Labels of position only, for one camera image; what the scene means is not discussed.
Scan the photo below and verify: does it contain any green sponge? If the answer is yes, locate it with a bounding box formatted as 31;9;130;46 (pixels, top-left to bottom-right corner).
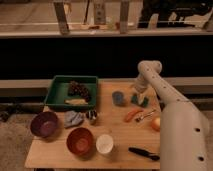
131;94;149;107

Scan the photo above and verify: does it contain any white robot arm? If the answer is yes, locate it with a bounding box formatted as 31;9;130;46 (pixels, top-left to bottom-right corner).
134;60;210;171

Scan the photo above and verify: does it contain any orange bowl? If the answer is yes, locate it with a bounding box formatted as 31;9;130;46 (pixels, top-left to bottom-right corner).
66;127;94;156

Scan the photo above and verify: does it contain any purple bowl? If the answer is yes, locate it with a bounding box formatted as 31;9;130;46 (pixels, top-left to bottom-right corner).
30;111;58;138

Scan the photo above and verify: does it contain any orange carrot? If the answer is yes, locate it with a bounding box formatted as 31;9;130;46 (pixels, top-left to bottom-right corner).
124;108;143;122

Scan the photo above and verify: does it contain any silver fork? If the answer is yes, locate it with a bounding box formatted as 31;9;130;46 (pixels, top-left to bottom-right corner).
135;109;156;122

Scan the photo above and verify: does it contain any blue cup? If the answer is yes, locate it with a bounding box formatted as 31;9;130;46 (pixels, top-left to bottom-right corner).
112;91;125;106

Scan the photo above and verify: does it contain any orange apple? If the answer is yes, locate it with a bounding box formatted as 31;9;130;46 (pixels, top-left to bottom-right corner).
151;117;160;131

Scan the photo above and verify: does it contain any white cup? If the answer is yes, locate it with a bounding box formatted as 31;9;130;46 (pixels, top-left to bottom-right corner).
96;134;114;155

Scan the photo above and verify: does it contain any yellow banana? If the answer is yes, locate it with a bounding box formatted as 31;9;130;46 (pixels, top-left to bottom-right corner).
65;99;88;105

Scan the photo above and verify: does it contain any dark grape bunch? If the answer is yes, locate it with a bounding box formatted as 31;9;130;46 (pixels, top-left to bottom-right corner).
68;81;91;102

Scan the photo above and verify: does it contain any grey crumpled cloth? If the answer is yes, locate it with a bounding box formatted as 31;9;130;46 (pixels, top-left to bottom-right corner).
64;111;84;128

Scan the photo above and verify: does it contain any green plastic tray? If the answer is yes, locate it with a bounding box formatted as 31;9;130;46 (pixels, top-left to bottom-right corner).
44;75;98;111

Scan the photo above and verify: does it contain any black handled utensil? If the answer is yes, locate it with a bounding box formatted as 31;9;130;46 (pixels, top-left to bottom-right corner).
128;147;160;161

